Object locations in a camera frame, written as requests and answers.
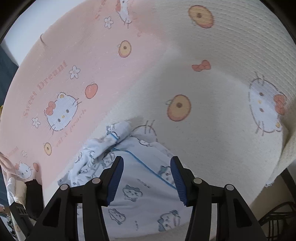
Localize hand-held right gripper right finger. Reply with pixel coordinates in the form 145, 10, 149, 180
170, 156, 266, 241

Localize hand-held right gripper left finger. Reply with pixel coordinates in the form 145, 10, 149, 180
28, 156, 124, 241

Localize white cartoon print pants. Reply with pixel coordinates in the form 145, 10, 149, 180
57, 120, 197, 241

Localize person's white printed pajamas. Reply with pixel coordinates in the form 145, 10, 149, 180
0, 204, 16, 241

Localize folded black garment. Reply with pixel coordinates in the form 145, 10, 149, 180
24, 178, 44, 220

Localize folded cream garment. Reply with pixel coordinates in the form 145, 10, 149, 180
5, 160, 27, 204

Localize pink cream cat print blanket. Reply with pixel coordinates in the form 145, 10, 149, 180
0, 0, 296, 239

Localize dark blue curtain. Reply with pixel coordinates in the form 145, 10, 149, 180
0, 45, 20, 109

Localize black wire frame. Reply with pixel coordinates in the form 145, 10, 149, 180
258, 202, 296, 241

